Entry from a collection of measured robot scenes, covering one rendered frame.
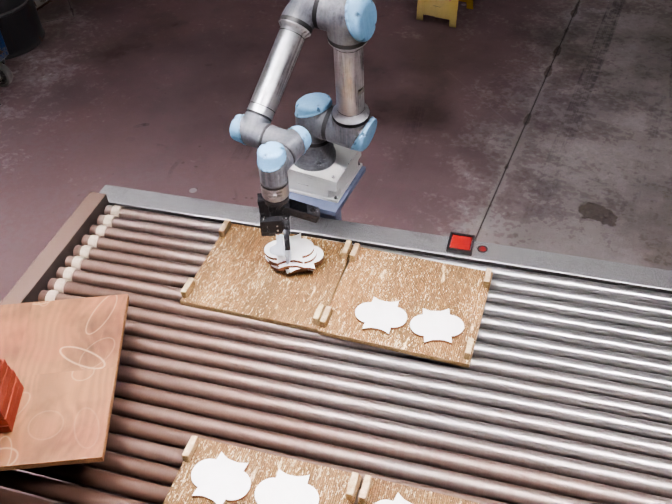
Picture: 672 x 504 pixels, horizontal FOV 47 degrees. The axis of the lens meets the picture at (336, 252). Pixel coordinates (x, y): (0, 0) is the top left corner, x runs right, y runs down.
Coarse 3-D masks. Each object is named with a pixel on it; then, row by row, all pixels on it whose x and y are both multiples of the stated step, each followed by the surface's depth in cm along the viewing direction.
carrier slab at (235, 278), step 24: (240, 240) 235; (264, 240) 235; (312, 240) 234; (216, 264) 228; (240, 264) 227; (264, 264) 227; (336, 264) 226; (216, 288) 220; (240, 288) 220; (264, 288) 220; (288, 288) 219; (312, 288) 219; (336, 288) 220; (240, 312) 213; (264, 312) 213; (288, 312) 212; (312, 312) 212
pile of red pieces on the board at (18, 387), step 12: (0, 360) 172; (0, 372) 172; (12, 372) 178; (0, 384) 171; (12, 384) 177; (0, 396) 170; (12, 396) 176; (0, 408) 169; (12, 408) 175; (0, 420) 171; (12, 420) 175; (0, 432) 174
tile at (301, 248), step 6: (300, 234) 227; (294, 240) 225; (300, 240) 225; (306, 240) 225; (270, 246) 224; (294, 246) 224; (300, 246) 223; (306, 246) 223; (312, 246) 223; (294, 252) 222; (300, 252) 222; (306, 252) 221; (312, 252) 222; (270, 258) 221; (276, 258) 220; (282, 258) 220; (294, 258) 220; (300, 258) 220
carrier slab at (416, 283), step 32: (384, 256) 227; (352, 288) 218; (384, 288) 218; (416, 288) 217; (448, 288) 217; (480, 288) 216; (352, 320) 209; (480, 320) 208; (416, 352) 200; (448, 352) 200
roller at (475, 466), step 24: (120, 384) 198; (168, 408) 196; (192, 408) 193; (216, 408) 192; (240, 408) 192; (288, 432) 188; (312, 432) 186; (336, 432) 185; (360, 432) 186; (408, 456) 181; (432, 456) 180; (456, 456) 179; (504, 480) 176; (528, 480) 175; (552, 480) 174; (576, 480) 174
